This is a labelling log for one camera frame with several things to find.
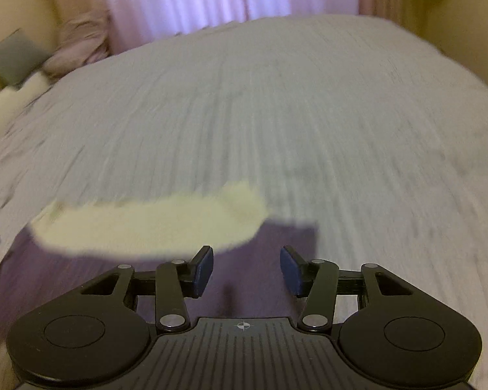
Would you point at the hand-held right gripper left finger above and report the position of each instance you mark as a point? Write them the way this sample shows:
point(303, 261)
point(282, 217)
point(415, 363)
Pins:
point(203, 270)

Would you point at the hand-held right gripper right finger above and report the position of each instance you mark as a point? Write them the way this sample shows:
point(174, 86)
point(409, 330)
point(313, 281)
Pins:
point(292, 270)

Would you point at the purple and cream knit cardigan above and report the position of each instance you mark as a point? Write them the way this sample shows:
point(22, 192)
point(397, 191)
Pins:
point(146, 227)

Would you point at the long white pillow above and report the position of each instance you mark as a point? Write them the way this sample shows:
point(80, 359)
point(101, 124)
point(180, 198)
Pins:
point(4, 105)

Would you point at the bed with grey striped cover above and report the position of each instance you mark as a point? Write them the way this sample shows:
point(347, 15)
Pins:
point(309, 130)

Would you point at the grey square pillow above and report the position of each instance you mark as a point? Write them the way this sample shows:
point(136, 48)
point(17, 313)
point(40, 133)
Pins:
point(12, 57)

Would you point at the crumpled pink blanket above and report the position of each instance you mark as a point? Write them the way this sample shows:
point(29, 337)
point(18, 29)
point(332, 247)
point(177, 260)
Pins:
point(81, 44)

